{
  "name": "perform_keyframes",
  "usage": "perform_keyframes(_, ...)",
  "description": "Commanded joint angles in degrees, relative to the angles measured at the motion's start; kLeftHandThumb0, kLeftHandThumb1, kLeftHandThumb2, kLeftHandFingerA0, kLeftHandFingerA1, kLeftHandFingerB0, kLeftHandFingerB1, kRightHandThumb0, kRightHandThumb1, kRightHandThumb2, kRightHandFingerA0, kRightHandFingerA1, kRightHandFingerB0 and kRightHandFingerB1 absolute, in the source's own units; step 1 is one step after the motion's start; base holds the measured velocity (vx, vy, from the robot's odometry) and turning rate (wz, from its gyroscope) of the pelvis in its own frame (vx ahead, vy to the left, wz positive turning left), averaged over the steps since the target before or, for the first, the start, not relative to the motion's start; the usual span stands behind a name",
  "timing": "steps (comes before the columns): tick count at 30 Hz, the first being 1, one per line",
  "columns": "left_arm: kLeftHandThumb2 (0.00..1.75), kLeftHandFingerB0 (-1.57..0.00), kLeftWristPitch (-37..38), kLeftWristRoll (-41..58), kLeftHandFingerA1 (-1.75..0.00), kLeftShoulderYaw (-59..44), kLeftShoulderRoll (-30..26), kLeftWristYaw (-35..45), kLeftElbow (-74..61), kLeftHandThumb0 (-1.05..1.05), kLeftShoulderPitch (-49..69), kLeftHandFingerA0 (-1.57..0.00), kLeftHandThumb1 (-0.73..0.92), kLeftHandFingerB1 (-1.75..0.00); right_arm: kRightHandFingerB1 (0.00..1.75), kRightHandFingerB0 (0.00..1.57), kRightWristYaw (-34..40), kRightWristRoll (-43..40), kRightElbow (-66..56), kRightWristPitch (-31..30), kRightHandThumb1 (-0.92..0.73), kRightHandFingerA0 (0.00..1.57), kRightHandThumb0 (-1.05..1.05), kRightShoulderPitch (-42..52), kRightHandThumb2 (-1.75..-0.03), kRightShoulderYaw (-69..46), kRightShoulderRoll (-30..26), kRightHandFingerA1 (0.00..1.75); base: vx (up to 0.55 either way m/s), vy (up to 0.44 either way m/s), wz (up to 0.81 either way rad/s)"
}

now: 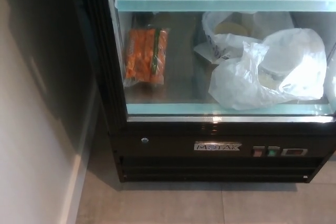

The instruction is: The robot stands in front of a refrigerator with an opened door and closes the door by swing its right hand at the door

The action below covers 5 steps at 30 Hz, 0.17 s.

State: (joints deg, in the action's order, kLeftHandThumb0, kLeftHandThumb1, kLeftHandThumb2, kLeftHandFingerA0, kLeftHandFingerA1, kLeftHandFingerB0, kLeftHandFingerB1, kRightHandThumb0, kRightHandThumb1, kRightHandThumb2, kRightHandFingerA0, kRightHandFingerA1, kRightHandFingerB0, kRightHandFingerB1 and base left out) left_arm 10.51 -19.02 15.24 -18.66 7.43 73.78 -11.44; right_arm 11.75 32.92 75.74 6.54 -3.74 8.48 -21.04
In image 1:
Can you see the red rocker switch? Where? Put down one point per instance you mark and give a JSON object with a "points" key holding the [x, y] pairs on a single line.
{"points": [[257, 152]]}

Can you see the bagged orange carrots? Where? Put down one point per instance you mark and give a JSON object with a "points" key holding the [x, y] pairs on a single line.
{"points": [[141, 56]]}

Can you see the silver brand logo plate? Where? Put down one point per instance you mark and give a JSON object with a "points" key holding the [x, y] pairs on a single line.
{"points": [[218, 147]]}

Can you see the round silver door lock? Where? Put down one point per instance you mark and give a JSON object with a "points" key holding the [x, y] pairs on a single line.
{"points": [[144, 140]]}

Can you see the printed white plastic bag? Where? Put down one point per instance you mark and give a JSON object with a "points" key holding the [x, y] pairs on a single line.
{"points": [[210, 32]]}

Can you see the black glass-door display refrigerator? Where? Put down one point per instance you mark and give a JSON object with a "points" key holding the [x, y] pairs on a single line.
{"points": [[170, 161]]}

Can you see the green rocker switch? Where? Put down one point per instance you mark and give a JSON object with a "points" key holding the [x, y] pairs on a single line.
{"points": [[273, 152]]}

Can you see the large white plastic bag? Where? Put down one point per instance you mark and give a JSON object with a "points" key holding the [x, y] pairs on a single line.
{"points": [[288, 58]]}

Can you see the digital temperature display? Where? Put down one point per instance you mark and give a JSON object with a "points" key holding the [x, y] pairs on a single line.
{"points": [[294, 152]]}

